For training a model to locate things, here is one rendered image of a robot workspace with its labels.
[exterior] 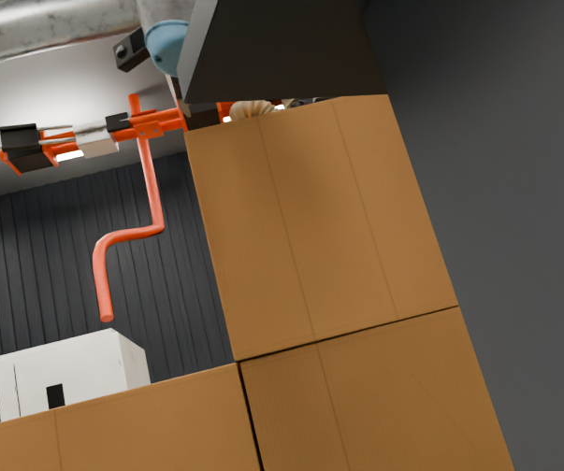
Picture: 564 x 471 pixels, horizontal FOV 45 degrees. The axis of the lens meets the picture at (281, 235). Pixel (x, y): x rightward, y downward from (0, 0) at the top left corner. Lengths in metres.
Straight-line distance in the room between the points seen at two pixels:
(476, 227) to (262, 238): 0.66
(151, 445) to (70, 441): 0.12
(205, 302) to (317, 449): 11.08
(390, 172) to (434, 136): 0.65
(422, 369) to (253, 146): 0.45
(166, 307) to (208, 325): 0.79
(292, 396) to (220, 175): 0.38
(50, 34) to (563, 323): 7.04
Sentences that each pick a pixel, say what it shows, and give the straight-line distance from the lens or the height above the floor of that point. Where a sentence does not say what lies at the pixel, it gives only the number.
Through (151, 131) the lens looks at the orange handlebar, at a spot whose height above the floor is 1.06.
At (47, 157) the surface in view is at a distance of 1.43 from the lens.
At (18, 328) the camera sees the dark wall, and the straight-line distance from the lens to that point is 12.87.
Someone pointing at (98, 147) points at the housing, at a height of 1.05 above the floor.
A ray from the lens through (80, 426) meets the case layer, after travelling 1.09.
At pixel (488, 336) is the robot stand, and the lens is 0.48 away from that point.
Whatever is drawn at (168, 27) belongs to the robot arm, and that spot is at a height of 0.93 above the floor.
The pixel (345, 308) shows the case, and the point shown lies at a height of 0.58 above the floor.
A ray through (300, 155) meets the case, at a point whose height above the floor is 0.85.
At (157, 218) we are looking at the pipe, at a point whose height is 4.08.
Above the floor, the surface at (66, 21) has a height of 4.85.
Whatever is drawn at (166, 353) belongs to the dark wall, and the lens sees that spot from 12.04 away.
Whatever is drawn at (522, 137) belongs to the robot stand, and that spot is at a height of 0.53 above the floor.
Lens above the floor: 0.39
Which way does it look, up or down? 18 degrees up
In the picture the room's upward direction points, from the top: 15 degrees counter-clockwise
